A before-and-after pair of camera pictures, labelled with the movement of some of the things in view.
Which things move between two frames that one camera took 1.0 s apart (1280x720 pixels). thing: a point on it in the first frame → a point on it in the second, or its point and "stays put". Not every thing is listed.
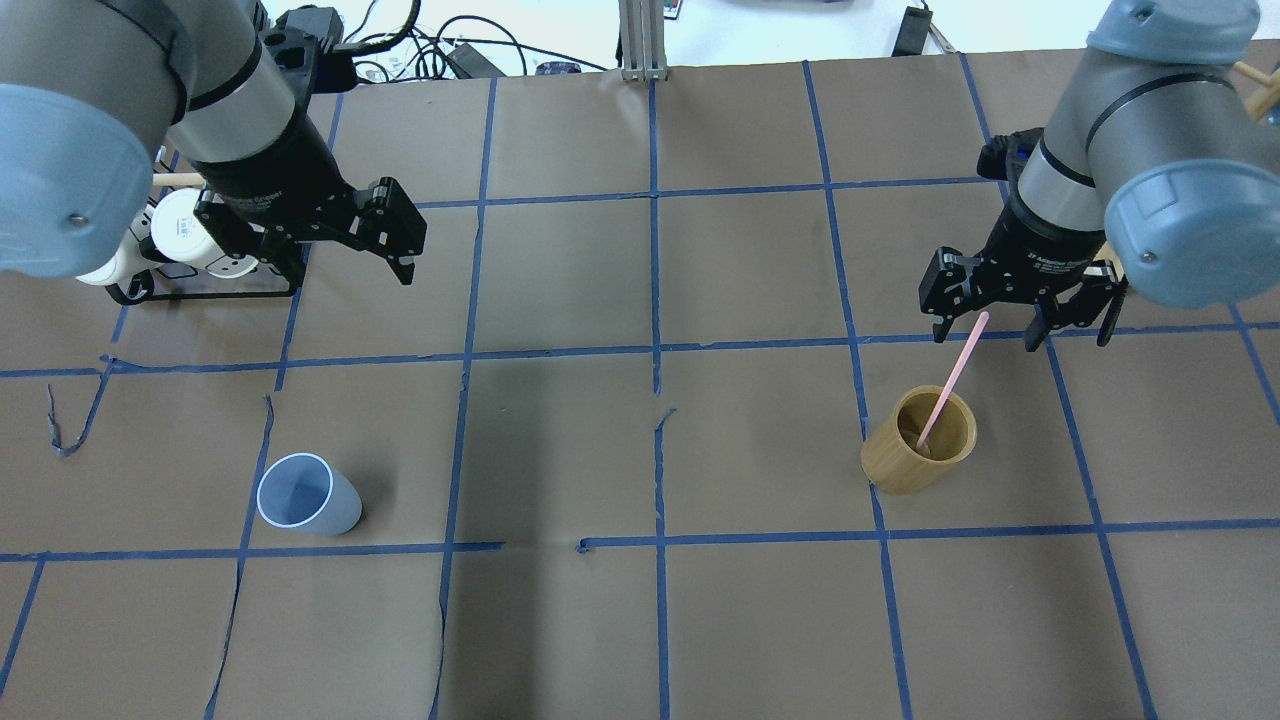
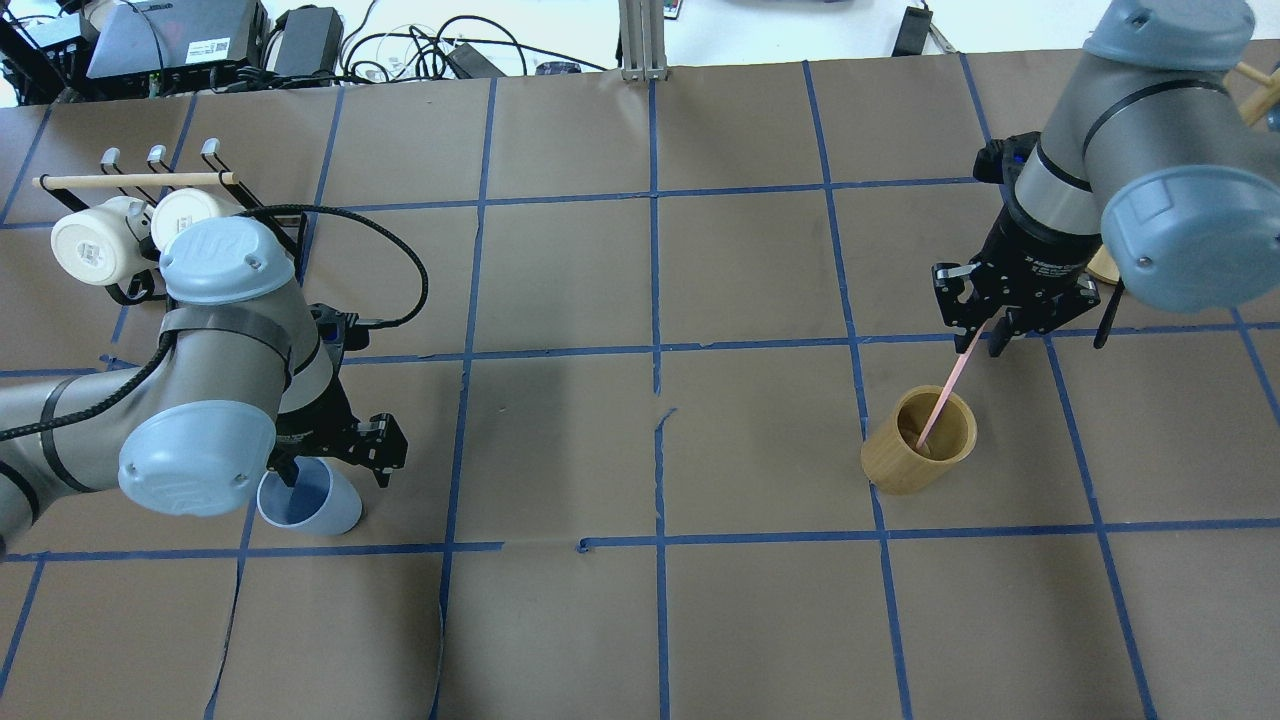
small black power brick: (913, 31) stays put
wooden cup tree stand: (1259, 101) stays put
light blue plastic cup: (302, 492) stays put
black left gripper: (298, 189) → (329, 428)
